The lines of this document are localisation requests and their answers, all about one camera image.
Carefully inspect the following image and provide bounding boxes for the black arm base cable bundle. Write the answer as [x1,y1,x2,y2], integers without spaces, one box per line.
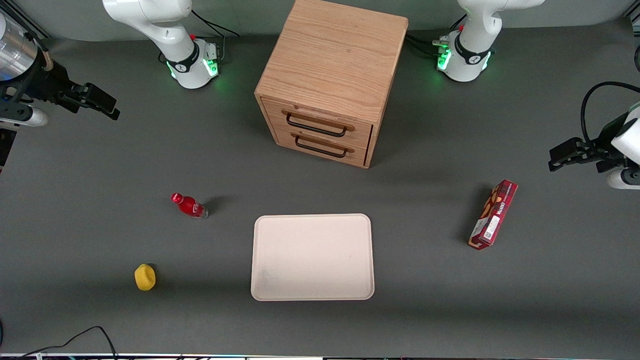
[405,14,469,57]

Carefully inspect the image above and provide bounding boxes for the black metal drawer handle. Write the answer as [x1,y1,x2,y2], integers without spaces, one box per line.
[290,132,355,159]
[281,108,356,138]

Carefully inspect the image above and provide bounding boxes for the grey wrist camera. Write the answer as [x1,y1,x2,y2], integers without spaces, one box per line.
[606,166,640,190]
[0,104,49,128]

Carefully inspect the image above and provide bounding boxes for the red plastic bottle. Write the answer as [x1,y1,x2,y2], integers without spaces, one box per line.
[170,192,209,220]

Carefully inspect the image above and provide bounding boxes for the yellow sponge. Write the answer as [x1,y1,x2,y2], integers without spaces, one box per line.
[134,263,157,292]

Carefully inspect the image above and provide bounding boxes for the wooden drawer cabinet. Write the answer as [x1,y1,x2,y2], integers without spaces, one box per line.
[254,0,410,170]

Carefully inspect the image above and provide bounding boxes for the cream rectangular tray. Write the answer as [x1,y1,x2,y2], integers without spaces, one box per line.
[250,213,376,302]

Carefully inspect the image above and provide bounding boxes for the thin black table cable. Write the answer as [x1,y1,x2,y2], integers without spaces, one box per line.
[0,325,119,360]

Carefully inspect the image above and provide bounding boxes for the black aluminium frame rail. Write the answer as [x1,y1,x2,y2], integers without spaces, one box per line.
[0,0,52,40]

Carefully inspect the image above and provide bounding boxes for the wooden drawer front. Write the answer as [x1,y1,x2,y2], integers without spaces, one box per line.
[261,98,374,152]
[272,125,371,168]

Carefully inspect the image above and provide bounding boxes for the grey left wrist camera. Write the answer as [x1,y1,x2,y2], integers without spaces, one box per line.
[606,166,640,190]

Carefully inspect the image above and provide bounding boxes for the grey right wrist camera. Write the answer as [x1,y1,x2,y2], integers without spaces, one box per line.
[0,104,49,128]

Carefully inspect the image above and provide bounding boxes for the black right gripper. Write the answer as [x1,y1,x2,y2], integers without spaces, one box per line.
[21,56,121,121]

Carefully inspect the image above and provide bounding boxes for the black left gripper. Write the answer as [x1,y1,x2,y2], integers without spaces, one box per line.
[548,114,632,173]

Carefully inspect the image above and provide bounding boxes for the black looped gripper cable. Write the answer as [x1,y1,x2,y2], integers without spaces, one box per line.
[579,81,640,147]

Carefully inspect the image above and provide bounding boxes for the red shortbread cookie box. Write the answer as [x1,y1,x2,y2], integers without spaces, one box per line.
[468,179,519,251]

